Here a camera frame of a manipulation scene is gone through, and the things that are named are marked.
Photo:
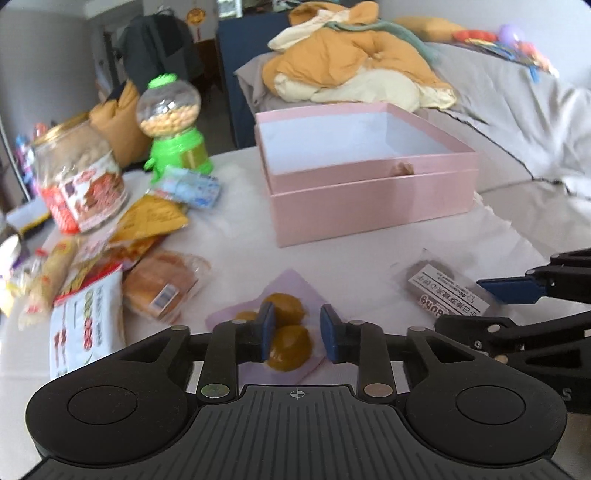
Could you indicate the dark hanging jacket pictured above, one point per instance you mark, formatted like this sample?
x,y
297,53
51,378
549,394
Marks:
x,y
155,45

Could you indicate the pink cardboard box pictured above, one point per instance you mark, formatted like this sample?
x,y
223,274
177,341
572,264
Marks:
x,y
340,169

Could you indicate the white red snack bag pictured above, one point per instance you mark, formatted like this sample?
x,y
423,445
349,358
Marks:
x,y
87,325

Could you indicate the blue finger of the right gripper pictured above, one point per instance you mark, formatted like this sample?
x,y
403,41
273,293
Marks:
x,y
566,277

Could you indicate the purple pack of yellow cakes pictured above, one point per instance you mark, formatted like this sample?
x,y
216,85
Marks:
x,y
296,344

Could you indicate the green gumball candy dispenser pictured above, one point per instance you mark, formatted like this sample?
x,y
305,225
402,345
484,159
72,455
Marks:
x,y
167,113

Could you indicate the colourful toy bottles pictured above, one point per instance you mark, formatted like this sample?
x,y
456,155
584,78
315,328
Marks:
x,y
25,157

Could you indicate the orange bread clear wrapper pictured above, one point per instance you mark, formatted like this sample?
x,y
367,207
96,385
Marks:
x,y
162,282

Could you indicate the yellow snack packet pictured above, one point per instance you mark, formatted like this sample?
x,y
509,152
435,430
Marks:
x,y
143,226

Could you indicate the colourful toys on sofa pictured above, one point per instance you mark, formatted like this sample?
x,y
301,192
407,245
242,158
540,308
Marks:
x,y
508,44

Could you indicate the yellow throw pillow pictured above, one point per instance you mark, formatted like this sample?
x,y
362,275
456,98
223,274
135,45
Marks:
x,y
430,29

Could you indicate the orange armchair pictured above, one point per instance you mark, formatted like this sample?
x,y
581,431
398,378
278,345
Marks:
x,y
116,120

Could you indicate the gold-lid peanut jar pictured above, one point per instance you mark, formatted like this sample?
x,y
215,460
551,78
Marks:
x,y
77,176

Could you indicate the orange cream blanket pile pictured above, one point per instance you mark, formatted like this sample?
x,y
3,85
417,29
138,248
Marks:
x,y
333,54

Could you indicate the brown cake clear wrapper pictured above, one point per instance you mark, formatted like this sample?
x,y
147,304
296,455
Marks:
x,y
440,289

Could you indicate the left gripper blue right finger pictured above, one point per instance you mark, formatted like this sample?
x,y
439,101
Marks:
x,y
364,345

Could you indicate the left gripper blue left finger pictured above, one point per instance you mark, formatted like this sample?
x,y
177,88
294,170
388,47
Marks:
x,y
230,344

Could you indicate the long yellow biscuit pack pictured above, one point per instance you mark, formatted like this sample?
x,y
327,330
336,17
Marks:
x,y
47,284

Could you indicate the blue white tissue pack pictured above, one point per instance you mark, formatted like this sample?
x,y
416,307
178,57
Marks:
x,y
188,187

